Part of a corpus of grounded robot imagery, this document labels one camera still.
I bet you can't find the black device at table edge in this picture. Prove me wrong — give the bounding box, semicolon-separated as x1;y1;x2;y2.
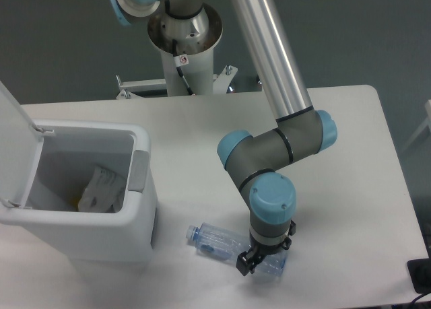
407;258;430;294

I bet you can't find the white trash can lid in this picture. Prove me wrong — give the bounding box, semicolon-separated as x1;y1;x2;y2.
1;84;55;209

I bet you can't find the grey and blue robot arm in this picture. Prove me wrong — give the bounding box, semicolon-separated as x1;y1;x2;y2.
109;0;337;275

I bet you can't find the clear plastic water bottle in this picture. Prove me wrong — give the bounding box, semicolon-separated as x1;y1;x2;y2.
186;223;288;277

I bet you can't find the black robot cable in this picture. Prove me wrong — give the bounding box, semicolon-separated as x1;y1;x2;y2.
171;38;197;96

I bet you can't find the white plastic wrapper bag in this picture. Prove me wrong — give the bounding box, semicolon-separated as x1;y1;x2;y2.
78;165;127;213

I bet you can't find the yellow and blue trash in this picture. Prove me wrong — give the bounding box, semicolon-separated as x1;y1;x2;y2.
68;197;81;209

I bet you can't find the white metal base frame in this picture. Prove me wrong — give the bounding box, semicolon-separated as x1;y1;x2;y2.
115;65;238;100

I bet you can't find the white trash can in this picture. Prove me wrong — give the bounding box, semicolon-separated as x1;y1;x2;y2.
1;120;158;263

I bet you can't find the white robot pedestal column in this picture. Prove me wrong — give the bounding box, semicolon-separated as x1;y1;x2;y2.
147;3;223;97

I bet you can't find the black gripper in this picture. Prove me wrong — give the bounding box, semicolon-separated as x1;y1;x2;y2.
236;220;296;276

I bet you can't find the white furniture at right edge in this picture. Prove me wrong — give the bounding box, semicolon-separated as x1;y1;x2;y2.
401;100;430;154

